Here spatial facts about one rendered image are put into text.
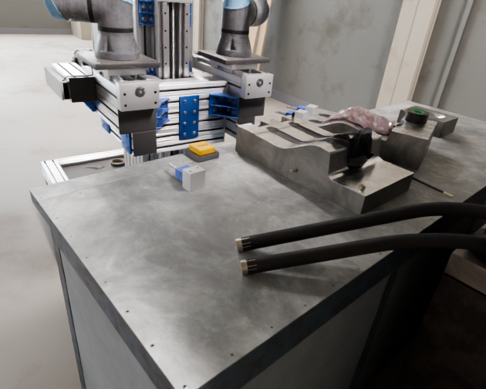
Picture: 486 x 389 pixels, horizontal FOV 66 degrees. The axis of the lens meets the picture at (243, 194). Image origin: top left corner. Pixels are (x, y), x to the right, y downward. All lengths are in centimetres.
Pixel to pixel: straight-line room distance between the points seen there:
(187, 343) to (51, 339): 119
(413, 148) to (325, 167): 43
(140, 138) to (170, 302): 82
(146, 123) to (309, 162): 62
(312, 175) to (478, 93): 275
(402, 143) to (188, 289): 93
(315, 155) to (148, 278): 56
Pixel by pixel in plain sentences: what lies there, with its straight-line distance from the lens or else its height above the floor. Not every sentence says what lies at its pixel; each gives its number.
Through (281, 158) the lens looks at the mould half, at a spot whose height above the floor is 85.
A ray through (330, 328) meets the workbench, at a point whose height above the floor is 63.
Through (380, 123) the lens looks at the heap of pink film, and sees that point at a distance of 148.
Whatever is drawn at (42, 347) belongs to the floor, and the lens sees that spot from 176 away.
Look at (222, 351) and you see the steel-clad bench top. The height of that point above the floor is 80.
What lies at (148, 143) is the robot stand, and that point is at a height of 77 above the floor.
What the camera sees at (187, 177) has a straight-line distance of 100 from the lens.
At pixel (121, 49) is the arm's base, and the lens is 140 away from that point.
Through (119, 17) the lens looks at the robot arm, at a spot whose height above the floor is 117.
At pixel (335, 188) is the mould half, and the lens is 103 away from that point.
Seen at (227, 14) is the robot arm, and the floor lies 119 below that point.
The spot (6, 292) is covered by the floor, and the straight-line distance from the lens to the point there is 205.
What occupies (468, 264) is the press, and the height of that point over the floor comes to 78.
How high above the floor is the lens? 129
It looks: 29 degrees down
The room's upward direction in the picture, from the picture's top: 6 degrees clockwise
